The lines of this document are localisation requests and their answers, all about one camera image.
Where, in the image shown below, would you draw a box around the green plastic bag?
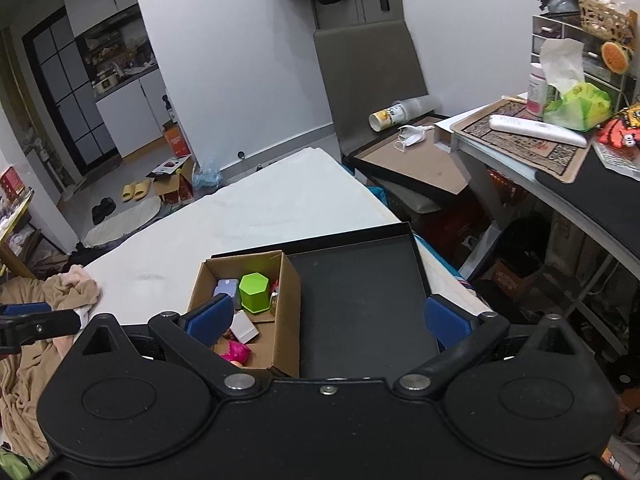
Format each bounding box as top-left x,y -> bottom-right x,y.
542,82 -> 614,132

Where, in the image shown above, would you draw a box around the black tray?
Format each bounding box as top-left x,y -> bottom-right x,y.
190,223 -> 438,382

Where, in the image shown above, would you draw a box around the patterned desk mat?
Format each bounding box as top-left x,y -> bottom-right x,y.
451,100 -> 592,183

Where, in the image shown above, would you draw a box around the white face mask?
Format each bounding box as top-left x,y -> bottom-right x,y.
394,125 -> 433,153

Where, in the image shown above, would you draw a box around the green hexagonal box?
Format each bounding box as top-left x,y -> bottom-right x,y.
239,272 -> 270,314

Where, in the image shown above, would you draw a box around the purple cube toy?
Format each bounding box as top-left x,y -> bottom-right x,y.
213,278 -> 239,309

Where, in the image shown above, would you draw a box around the orange box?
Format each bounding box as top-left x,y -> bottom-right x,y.
163,122 -> 191,157

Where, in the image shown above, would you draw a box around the cardboard box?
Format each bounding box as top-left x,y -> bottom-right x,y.
188,250 -> 300,377
146,155 -> 194,205

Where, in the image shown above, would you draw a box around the black slippers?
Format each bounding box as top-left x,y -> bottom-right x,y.
91,197 -> 116,226

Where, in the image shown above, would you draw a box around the beige blanket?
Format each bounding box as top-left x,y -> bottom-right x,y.
1,264 -> 101,465

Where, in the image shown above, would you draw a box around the black-framed brown board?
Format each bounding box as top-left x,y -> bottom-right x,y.
348,115 -> 470,202

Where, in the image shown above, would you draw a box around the open cardboard box on floor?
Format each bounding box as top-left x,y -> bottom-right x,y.
146,155 -> 194,205

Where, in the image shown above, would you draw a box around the blue red figure perfume bottle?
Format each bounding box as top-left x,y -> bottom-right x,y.
269,280 -> 280,312

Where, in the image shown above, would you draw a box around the white cabinet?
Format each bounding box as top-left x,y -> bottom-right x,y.
96,68 -> 170,157

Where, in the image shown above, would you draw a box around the white charger plug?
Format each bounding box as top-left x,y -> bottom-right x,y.
230,310 -> 259,344

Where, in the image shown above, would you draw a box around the pink dinosaur figurine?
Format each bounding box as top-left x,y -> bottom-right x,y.
221,340 -> 252,367

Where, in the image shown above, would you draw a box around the yellow slippers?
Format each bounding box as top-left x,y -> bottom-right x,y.
120,179 -> 151,203

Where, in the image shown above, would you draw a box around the white pill bottle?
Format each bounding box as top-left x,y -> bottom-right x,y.
526,63 -> 550,119

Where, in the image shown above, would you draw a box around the white desk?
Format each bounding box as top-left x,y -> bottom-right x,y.
436,108 -> 639,275

